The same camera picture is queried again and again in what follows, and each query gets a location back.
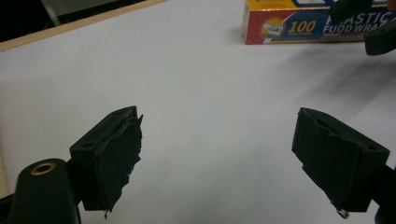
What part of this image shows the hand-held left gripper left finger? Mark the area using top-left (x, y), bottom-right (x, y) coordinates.
top-left (68, 105), bottom-right (145, 220)

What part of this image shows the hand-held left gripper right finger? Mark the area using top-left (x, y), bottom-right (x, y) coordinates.
top-left (291, 106), bottom-right (391, 219)

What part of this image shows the plastic food wrap box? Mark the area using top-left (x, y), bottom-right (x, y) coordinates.
top-left (241, 0), bottom-right (396, 46)

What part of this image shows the metal stand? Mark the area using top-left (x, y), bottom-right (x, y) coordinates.
top-left (39, 0), bottom-right (63, 28)

